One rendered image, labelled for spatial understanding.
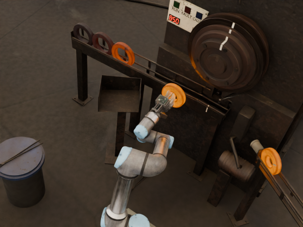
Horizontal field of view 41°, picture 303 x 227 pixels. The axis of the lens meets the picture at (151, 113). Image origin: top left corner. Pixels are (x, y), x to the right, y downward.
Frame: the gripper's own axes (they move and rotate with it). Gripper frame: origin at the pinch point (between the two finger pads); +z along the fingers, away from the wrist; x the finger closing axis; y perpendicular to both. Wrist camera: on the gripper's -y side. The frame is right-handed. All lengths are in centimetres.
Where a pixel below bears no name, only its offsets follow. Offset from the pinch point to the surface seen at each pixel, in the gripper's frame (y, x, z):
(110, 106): -19.7, 36.5, -20.8
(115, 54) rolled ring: -20, 60, 14
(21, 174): -18, 50, -89
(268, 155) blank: -13, -64, 1
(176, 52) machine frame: -4.8, 18.4, 29.1
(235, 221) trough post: -82, -65, -21
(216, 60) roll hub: 27.1, -17.6, 15.8
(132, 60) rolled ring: -17, 45, 15
